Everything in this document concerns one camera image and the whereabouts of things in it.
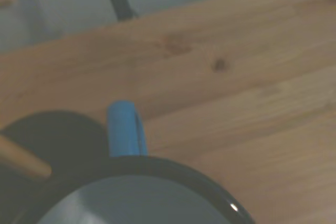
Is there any black round mug rack base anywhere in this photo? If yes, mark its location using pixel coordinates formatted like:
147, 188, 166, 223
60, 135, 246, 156
0, 110, 110, 224

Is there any wooden mug rack peg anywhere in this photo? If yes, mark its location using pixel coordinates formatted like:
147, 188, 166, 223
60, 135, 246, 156
0, 134, 53, 180

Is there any blue enamel mug black rim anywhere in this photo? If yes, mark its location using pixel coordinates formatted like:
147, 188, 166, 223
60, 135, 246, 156
14, 99, 257, 224

